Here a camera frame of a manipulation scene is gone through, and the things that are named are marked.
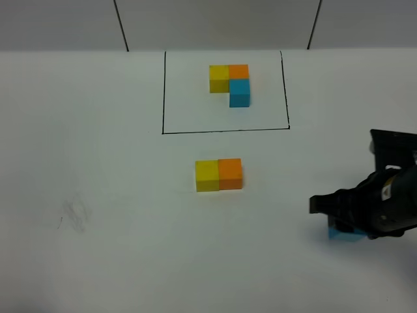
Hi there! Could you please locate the orange template cube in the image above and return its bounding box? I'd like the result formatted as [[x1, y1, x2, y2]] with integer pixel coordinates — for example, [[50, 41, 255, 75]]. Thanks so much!
[[229, 65, 250, 80]]

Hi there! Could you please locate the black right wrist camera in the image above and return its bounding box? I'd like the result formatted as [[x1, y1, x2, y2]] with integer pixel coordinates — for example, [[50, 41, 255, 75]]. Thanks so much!
[[370, 129, 416, 171]]

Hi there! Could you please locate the yellow template cube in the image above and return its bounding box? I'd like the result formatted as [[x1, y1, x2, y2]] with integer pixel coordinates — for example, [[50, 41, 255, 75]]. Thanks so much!
[[209, 65, 229, 93]]

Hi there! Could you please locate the blue template cube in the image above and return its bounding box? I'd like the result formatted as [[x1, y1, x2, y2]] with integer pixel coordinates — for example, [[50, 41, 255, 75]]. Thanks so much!
[[229, 79, 251, 108]]

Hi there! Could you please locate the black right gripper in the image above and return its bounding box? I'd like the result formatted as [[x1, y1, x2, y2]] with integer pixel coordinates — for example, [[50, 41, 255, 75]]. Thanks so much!
[[309, 166, 416, 239]]

